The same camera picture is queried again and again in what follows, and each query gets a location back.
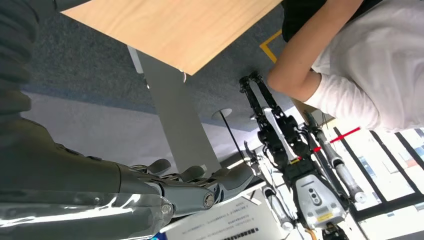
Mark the person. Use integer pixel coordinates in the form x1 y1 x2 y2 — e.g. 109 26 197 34
266 0 424 133

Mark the grey kiosk stand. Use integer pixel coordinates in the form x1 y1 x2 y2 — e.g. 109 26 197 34
127 45 223 175

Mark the white printed sign board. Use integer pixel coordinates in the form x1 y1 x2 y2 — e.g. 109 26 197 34
158 190 286 240

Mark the stanchion with round base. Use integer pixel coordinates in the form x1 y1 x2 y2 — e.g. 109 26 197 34
211 107 248 163

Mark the yellow floor tape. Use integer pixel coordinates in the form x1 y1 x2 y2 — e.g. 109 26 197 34
258 29 284 64

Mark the black and silver humanoid robot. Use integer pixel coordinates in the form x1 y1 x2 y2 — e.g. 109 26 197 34
239 71 369 240

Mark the red barrier belt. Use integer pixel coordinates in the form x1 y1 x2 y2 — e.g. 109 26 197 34
312 126 362 154

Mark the black window frame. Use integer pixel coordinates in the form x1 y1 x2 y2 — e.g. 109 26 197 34
332 126 424 223

